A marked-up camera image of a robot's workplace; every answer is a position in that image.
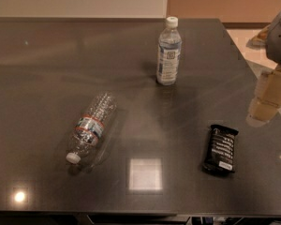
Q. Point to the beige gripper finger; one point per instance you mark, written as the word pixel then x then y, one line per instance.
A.
pixel 268 88
pixel 259 114

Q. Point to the clear bottle red-striped label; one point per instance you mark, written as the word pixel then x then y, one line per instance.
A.
pixel 90 128

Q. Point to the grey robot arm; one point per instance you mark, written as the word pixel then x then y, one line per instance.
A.
pixel 273 41

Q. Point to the upright water bottle white cap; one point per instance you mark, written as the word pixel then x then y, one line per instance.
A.
pixel 169 51

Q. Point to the black snack bar wrapper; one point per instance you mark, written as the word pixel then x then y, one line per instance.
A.
pixel 220 153

